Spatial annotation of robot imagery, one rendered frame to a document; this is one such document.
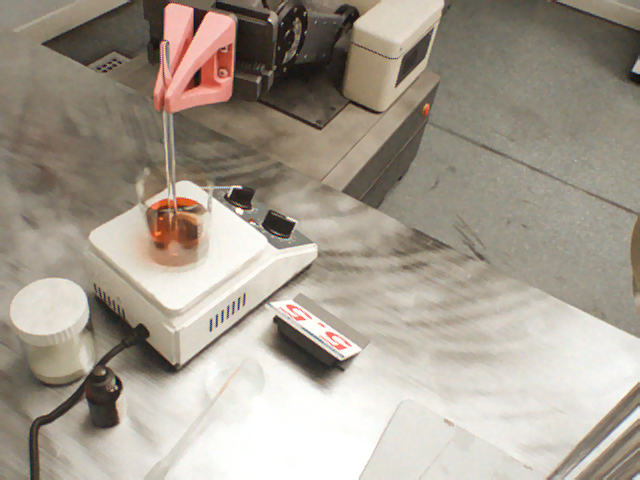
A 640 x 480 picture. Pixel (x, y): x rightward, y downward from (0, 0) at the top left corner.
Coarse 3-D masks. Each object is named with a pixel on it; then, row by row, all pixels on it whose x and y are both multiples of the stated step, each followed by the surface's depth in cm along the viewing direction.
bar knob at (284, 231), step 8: (272, 216) 63; (280, 216) 64; (264, 224) 64; (272, 224) 64; (280, 224) 64; (288, 224) 64; (296, 224) 64; (272, 232) 63; (280, 232) 63; (288, 232) 64
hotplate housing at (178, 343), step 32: (96, 256) 56; (288, 256) 61; (96, 288) 59; (128, 288) 55; (224, 288) 56; (256, 288) 60; (128, 320) 58; (160, 320) 53; (192, 320) 53; (224, 320) 58; (160, 352) 57; (192, 352) 57
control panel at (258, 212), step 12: (216, 192) 66; (228, 192) 68; (228, 204) 65; (252, 204) 68; (240, 216) 63; (252, 216) 65; (264, 216) 66; (276, 240) 62; (288, 240) 64; (300, 240) 65
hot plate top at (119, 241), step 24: (120, 216) 57; (216, 216) 59; (96, 240) 55; (120, 240) 55; (216, 240) 57; (240, 240) 57; (264, 240) 58; (120, 264) 54; (144, 264) 54; (216, 264) 55; (240, 264) 56; (144, 288) 52; (168, 288) 53; (192, 288) 53; (168, 312) 52
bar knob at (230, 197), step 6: (234, 186) 65; (234, 192) 65; (240, 192) 65; (246, 192) 66; (252, 192) 66; (228, 198) 65; (234, 198) 65; (240, 198) 66; (246, 198) 66; (234, 204) 65; (240, 204) 65; (246, 204) 66
